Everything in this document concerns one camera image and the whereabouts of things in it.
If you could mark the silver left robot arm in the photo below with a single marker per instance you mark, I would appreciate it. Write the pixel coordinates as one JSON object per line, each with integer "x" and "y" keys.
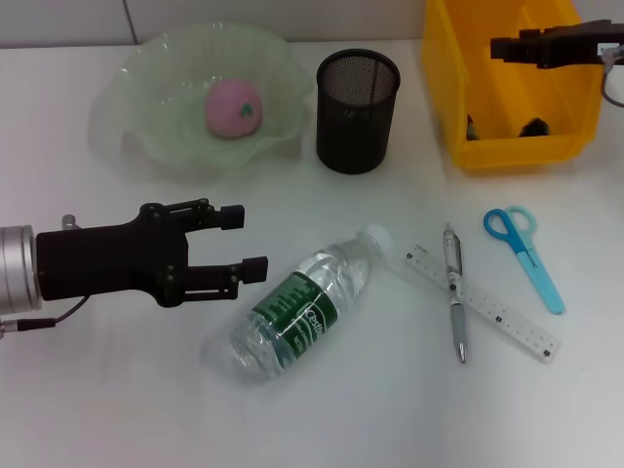
{"x": 17, "y": 268}

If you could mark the green glass fruit bowl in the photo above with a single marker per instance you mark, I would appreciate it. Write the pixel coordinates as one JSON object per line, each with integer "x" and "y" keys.
{"x": 161, "y": 97}

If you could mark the blue scissors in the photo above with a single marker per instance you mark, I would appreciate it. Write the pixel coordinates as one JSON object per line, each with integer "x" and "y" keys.
{"x": 536, "y": 265}

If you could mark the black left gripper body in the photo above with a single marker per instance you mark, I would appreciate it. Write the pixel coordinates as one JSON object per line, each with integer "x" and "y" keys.
{"x": 107, "y": 261}

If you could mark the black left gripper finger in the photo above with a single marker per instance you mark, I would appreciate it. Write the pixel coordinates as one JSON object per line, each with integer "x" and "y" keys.
{"x": 231, "y": 218}
{"x": 253, "y": 270}

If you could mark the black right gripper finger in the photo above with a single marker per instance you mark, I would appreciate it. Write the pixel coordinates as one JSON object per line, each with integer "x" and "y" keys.
{"x": 507, "y": 49}
{"x": 534, "y": 34}

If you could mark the clear green-label water bottle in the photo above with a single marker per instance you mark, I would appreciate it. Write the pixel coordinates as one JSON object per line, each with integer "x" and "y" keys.
{"x": 292, "y": 302}

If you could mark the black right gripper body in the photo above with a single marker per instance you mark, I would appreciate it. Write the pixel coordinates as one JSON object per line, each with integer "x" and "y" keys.
{"x": 575, "y": 44}

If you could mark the transparent plastic ruler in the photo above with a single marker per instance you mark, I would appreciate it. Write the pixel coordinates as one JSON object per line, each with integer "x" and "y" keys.
{"x": 517, "y": 322}

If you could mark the yellow plastic bin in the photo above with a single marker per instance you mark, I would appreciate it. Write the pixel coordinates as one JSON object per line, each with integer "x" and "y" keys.
{"x": 512, "y": 151}

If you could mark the pink peach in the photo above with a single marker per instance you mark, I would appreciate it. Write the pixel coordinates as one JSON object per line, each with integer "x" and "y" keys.
{"x": 229, "y": 109}

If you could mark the silver ballpoint pen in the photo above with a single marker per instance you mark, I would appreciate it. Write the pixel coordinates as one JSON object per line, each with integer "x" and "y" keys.
{"x": 458, "y": 322}

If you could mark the black mesh pen holder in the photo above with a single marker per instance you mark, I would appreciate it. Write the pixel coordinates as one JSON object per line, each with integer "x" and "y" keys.
{"x": 353, "y": 131}

